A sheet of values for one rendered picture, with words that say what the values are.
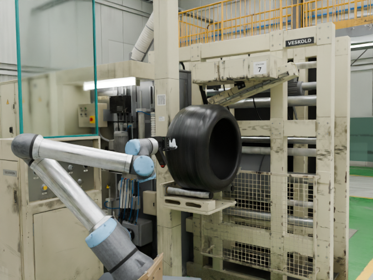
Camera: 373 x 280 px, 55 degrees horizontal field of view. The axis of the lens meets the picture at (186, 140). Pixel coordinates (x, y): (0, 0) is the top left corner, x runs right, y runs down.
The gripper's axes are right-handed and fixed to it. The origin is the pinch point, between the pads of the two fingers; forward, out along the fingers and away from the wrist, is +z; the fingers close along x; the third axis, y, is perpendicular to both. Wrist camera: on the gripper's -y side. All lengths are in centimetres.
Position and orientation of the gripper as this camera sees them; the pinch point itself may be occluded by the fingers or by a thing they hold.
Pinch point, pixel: (175, 147)
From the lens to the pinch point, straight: 209.2
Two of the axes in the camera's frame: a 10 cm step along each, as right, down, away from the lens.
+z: 5.8, -0.5, 8.1
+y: -0.2, -10.0, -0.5
